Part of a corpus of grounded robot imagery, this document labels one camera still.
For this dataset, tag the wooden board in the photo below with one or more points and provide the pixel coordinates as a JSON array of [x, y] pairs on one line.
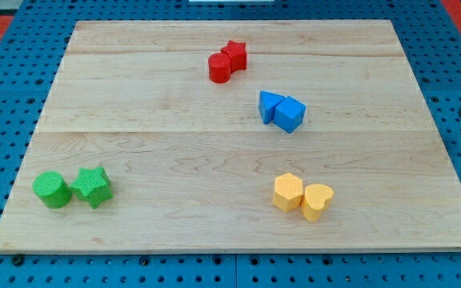
[[192, 167]]

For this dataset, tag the green star block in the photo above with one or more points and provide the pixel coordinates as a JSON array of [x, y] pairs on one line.
[[92, 185]]

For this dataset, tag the green cylinder block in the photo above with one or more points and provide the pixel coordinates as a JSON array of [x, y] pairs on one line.
[[52, 189]]

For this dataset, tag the blue triangle block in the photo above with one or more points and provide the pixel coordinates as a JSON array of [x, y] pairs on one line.
[[267, 104]]

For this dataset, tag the blue cube block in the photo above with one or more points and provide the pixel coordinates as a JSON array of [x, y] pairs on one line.
[[289, 114]]

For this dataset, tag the red cylinder block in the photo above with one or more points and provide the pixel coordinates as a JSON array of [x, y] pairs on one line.
[[219, 68]]

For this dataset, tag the yellow hexagon block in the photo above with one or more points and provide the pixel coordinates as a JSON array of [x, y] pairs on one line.
[[288, 192]]

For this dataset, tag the yellow heart block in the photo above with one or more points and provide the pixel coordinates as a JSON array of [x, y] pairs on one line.
[[316, 199]]

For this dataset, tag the red star block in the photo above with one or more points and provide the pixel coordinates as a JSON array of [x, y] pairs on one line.
[[237, 52]]

